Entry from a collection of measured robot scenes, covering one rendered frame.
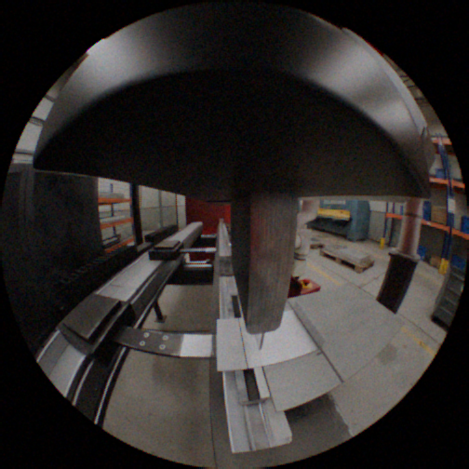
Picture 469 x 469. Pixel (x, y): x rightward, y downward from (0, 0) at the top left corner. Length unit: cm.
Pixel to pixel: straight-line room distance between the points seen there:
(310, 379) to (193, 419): 106
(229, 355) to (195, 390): 106
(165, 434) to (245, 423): 107
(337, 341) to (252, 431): 16
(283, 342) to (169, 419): 112
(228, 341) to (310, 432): 23
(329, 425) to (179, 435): 100
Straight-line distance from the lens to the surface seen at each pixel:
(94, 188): 64
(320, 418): 32
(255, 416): 20
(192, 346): 20
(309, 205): 70
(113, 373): 34
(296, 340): 21
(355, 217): 592
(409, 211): 83
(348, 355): 23
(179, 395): 125
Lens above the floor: 117
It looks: 12 degrees down
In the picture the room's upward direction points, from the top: 1 degrees counter-clockwise
